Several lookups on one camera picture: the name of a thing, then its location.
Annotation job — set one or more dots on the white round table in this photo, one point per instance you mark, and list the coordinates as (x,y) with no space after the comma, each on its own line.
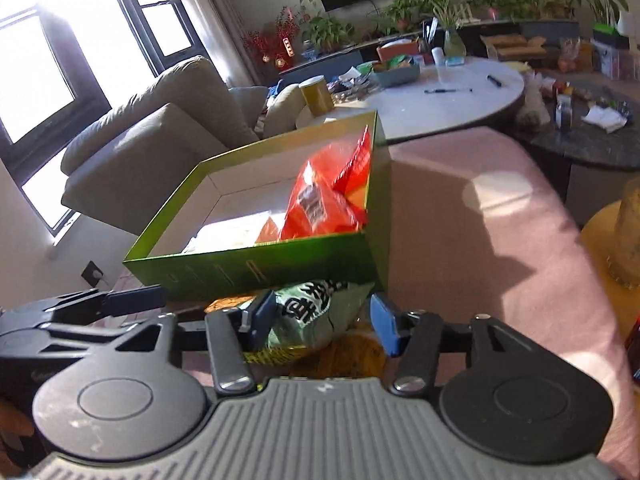
(450,105)

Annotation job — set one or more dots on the orange box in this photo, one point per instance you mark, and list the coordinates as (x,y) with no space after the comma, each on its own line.
(397,50)

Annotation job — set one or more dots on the brown cardboard box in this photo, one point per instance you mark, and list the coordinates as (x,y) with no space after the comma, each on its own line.
(512,47)

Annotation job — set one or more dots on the orange snack bag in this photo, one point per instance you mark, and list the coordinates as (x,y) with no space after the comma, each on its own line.
(310,200)

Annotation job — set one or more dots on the yellow canister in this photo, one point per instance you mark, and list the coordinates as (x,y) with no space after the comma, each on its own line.
(316,97)

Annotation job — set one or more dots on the red flower decoration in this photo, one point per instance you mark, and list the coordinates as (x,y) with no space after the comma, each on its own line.
(270,45)

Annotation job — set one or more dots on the dark television cabinet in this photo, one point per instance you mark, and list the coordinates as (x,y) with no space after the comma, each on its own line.
(330,62)

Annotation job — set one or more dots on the dark marble table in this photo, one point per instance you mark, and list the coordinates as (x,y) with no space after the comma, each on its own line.
(590,145)

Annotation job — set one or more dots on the white tissue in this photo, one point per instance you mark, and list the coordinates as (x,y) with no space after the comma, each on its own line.
(602,117)

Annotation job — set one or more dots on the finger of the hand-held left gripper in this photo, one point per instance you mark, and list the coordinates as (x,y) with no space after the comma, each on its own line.
(135,297)

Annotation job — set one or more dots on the white cup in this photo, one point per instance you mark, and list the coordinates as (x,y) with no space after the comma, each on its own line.
(438,57)

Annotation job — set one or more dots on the green cardboard box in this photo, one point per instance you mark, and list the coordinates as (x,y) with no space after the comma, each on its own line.
(225,275)

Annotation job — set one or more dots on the clear plastic bag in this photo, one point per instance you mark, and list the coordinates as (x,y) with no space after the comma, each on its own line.
(532,105)

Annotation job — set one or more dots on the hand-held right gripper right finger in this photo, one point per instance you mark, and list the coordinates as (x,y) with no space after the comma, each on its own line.
(385,322)

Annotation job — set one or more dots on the wall outlet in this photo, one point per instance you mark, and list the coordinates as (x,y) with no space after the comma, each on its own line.
(92,271)

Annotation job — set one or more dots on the red snack bag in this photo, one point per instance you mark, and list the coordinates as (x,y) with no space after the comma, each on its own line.
(355,160)

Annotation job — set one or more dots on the beige sofa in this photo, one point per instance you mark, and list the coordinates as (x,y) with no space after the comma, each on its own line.
(150,150)

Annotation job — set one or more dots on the yellow snack packet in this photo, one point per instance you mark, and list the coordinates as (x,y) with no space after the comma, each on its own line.
(350,355)

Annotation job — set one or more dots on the green potted plant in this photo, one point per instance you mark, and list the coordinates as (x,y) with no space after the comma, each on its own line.
(410,10)
(327,32)
(510,0)

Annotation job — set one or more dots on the yellow round stool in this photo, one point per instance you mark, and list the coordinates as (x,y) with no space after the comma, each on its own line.
(595,260)

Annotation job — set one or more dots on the black framed window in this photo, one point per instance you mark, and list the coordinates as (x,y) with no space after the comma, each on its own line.
(30,75)

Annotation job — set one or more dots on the small green box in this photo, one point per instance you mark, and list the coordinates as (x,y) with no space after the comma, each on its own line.
(610,37)

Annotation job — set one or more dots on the dark glass jar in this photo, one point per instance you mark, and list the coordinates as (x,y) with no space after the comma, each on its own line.
(563,115)

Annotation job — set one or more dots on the glass vase with plant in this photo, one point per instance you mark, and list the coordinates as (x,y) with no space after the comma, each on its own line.
(454,42)

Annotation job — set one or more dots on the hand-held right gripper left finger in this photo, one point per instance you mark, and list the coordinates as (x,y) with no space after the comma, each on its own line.
(263,317)

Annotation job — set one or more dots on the teal tray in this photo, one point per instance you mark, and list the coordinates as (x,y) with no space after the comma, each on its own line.
(397,76)

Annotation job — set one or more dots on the black marker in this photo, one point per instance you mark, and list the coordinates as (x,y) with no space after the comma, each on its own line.
(495,80)

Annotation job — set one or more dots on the black pen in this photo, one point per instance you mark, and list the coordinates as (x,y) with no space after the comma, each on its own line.
(447,90)

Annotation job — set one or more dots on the green snack bag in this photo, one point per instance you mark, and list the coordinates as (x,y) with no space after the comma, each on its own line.
(310,315)

